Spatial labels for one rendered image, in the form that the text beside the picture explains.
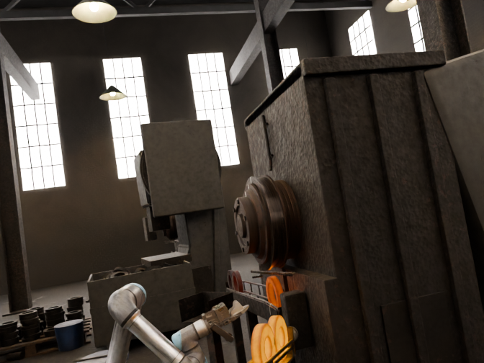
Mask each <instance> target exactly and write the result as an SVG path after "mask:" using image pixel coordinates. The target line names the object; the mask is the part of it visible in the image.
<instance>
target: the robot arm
mask: <svg viewBox="0 0 484 363"><path fill-rule="evenodd" d="M145 301H146V292H145V290H144V288H143V287H142V286H141V285H139V284H136V283H130V284H127V285H125V286H124V287H122V288H121V289H119V290H117V291H115V292H114V293H112V295H111V296H110V298H109V300H108V310H109V313H110V315H111V316H112V317H113V319H114V320H115V324H114V328H113V332H112V338H111V342H110V345H109V351H108V355H107V361H106V363H126V361H127V354H128V351H129V347H130V341H131V337H132V334H134V335H135V336H136V337H137V338H138V339H139V340H140V341H142V342H143V343H144V344H145V345H146V346H147V347H148V348H149V349H150V350H151V351H152V352H153V353H154V354H155V355H156V356H157V357H159V358H160V359H161V360H162V361H163V362H164V363H207V360H206V357H205V355H204V354H203V352H202V350H201V348H200V345H199V344H198V342H197V341H199V340H200V339H202V338H204V337H205V336H207V335H208V333H212V331H211V329H212V330H213V331H215V332H216V333H218V334H219V335H221V336H222V337H223V338H224V339H225V340H226V341H229V342H230V343H232V341H233V340H234V338H233V336H232V334H231V333H228V332H227V331H225V330H223V329H222V328H221V327H222V326H225V325H228V324H229V323H230V322H232V321H234V320H235V319H237V318H239V317H240V316H241V315H242V314H244V313H245V312H246V311H247V310H248V307H249V305H245V306H242V305H241V304H240V303H239V302H238V301H237V300H234V301H233V307H232V308H230V309H229V311H228V309H227V308H226V306H225V304H224V303H223V302H221V303H219V304H217V305H216V306H214V307H212V308H211V311H209V312H207V313H205V314H204V313H203V314H202V315H201V316H202V319H200V320H198V321H196V322H194V323H193V324H191V325H189V326H187V327H186V328H183V329H182V330H179V331H178V332H176V333H175V334H173V335H172V337H171V339H172V341H173V343H171V342H170V341H169V340H168V339H167V338H166V337H165V336H164V335H163V334H162V333H161V332H160V331H159V330H158V329H157V328H155V327H154V326H153V325H152V324H151V323H150V322H149V321H147V320H146V319H145V318H144V317H143V316H142V315H141V314H140V311H141V307H142V305H143V304H144V303H145ZM210 321H211V323H210ZM210 328H211V329H210Z"/></svg>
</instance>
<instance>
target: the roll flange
mask: <svg viewBox="0 0 484 363"><path fill-rule="evenodd" d="M261 177H266V178H268V179H269V180H270V181H271V183H272V184H273V185H274V188H275V189H276V191H277V194H278V197H279V201H280V203H281V206H282V212H283V215H284V223H285V229H286V253H285V257H284V261H283V263H282V265H280V266H276V268H282V267H283V266H284V265H285V264H286V262H287V260H288V259H293V258H296V257H297V256H298V254H299V252H300V249H301V244H302V224H301V219H300V211H299V208H298V205H297V201H296V199H295V196H294V193H293V191H292V189H291V188H290V186H289V184H288V183H287V182H286V181H284V180H276V181H274V180H273V179H272V178H271V177H270V176H268V175H263V176H261Z"/></svg>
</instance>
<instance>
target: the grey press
mask: <svg viewBox="0 0 484 363"><path fill-rule="evenodd" d="M141 131H142V137H143V147H144V149H143V150H140V151H139V153H138V154H137V156H136V157H135V158H134V160H133V162H134V167H135V175H136V179H137V184H138V192H139V197H140V205H141V207H143V208H146V212H147V217H146V218H143V227H144V233H145V241H154V240H157V234H156V231H159V230H167V229H171V224H170V219H169V216H170V215H175V219H176V229H177V234H178V239H179V249H178V252H173V253H169V254H161V255H157V256H149V257H145V258H141V262H142V265H143V264H145V266H146V267H150V266H161V268H163V267H165V266H164V263H167V264H171V265H172V264H182V263H183V261H188V262H190V263H191V265H192V275H193V280H194V287H195V289H196V292H195V294H197V293H200V292H226V286H225V282H227V281H228V270H231V262H230V249H229V242H228V230H227V223H226V216H225V204H224V197H223V186H222V184H221V181H220V178H221V174H222V166H221V161H220V157H219V154H218V151H217V149H216V148H215V139H214V134H213V129H212V120H210V119H208V120H187V119H185V118H183V117H176V118H174V119H173V120H172V121H171V122H151V123H142V124H141Z"/></svg>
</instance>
